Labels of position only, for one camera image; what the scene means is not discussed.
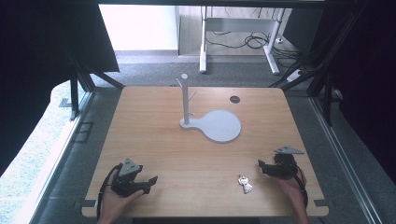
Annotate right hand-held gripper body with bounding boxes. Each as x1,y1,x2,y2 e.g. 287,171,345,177
266,145,305,180

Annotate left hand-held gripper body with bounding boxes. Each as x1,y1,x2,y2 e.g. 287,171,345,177
110,158,146,198

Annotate person's left hand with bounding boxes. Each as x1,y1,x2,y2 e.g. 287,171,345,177
98,169,146,224

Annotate person's right hand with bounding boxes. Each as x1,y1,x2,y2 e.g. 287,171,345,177
273,167,309,216

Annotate silver bunch of keys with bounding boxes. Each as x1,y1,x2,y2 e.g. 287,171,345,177
237,174,254,195

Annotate white key stand with tray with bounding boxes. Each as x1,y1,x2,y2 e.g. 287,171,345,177
175,73,243,145

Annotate white power strip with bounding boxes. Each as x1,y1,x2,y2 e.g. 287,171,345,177
286,68,304,83

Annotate black metal stand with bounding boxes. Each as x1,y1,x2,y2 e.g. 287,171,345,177
269,0,372,127
58,49,126,121

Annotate black curtain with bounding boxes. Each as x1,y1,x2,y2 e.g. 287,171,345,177
0,0,120,177
311,0,396,185

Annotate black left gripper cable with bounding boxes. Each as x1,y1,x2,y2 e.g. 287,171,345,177
95,163,123,220

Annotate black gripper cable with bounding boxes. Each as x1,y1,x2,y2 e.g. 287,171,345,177
95,163,123,220
289,161,309,210

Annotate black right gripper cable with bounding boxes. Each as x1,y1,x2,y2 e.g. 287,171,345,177
289,161,309,210

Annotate aluminium floor rail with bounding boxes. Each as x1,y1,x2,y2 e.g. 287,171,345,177
15,91,96,224
308,96,385,224

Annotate black floor cables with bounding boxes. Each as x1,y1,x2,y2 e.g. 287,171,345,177
206,29,304,60

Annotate white desk frame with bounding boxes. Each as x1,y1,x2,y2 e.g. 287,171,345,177
199,6,286,76

